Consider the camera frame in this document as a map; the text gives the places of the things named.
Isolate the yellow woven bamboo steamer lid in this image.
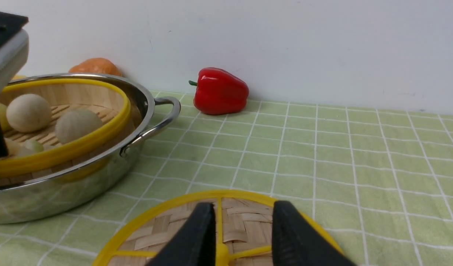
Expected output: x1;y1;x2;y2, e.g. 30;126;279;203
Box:
93;190;345;266

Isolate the white steamed bun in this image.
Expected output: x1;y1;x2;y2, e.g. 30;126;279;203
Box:
6;94;52;133
55;109;103;144

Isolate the stainless steel pot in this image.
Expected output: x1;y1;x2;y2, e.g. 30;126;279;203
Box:
0;74;181;224

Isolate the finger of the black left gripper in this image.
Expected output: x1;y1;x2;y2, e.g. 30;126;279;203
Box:
146;202;216;266

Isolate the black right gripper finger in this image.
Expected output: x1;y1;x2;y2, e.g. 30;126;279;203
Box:
272;201;355;266

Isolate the yellow banana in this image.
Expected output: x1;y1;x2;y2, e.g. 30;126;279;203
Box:
11;75;27;81

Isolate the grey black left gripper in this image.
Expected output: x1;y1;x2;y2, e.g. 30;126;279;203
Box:
0;11;29;158

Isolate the red bell pepper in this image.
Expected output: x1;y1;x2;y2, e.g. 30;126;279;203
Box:
189;67;250;116

